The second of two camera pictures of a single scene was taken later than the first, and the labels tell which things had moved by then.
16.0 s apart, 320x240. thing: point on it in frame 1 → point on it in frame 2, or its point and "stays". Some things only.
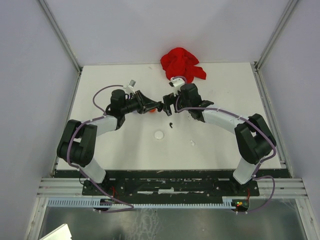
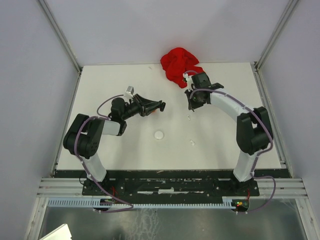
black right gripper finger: x=169 y=99 → x=190 y=104
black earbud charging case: x=160 y=106 stays
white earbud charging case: x=159 y=135 stays
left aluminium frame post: x=64 y=41 stays
